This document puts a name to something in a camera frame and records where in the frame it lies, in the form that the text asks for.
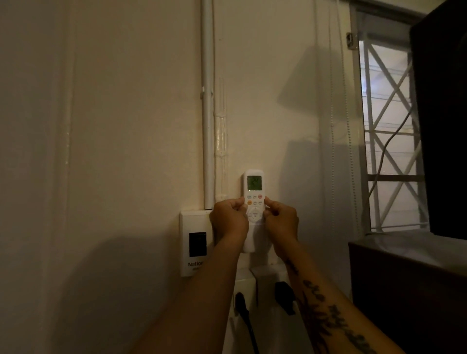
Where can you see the person's left forearm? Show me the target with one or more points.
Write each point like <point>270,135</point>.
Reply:
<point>193,302</point>

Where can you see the white wall outlet box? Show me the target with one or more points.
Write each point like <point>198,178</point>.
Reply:
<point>262,288</point>

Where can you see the dark wooden cabinet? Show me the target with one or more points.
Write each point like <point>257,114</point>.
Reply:
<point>405,291</point>

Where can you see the white window security grille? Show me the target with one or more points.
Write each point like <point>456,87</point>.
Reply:
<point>392,135</point>

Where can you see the person's left hand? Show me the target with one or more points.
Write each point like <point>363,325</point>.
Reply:
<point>228,220</point>

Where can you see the dark window curtain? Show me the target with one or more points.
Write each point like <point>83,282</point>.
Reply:
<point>443,120</point>

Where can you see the person's right thumb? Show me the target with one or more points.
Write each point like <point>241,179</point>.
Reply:
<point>268,205</point>

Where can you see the white wall breaker box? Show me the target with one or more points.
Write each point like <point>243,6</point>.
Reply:
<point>193,244</point>

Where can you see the white remote wall holder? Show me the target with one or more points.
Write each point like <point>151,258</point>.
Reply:
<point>261,251</point>

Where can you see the white air conditioner remote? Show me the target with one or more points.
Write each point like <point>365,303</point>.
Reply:
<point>254,186</point>

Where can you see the window frame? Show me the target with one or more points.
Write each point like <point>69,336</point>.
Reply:
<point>359,120</point>

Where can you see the white wall conduit pipe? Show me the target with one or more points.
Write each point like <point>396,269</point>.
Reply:
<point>208,98</point>

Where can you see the person's left thumb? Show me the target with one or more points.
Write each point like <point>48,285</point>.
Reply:
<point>240,204</point>

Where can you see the black power plug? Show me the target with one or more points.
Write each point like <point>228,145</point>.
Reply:
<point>243,313</point>

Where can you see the person's right forearm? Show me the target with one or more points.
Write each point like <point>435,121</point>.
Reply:
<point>321,302</point>

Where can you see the black plug adapter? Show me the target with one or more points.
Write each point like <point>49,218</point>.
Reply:
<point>284,297</point>

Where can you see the person's right hand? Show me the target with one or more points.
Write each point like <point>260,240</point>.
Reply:
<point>281,224</point>

